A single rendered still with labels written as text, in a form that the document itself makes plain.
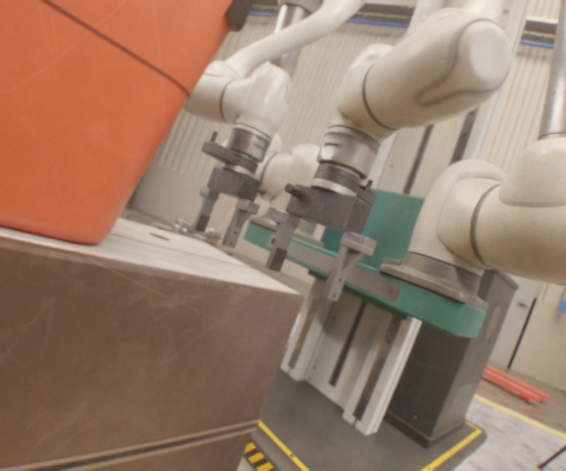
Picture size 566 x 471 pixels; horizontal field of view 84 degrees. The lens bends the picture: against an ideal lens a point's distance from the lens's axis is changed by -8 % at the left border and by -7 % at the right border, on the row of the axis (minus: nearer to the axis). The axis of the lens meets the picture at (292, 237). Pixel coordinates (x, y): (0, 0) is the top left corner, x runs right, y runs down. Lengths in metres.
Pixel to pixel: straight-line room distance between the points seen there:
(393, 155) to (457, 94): 0.71
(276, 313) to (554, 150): 0.48
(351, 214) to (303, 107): 7.16
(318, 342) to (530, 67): 6.99
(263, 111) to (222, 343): 0.60
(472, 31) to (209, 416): 0.40
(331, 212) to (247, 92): 0.37
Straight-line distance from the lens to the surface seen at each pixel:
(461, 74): 0.40
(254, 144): 0.73
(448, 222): 0.67
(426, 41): 0.42
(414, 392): 1.06
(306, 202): 0.54
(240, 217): 0.69
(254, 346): 0.22
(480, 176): 0.71
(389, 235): 0.91
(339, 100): 0.55
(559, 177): 0.58
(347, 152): 0.52
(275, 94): 0.76
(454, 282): 0.68
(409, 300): 0.68
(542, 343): 6.52
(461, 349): 1.01
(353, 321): 1.02
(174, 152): 9.00
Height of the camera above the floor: 0.72
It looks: level
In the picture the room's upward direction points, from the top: 21 degrees clockwise
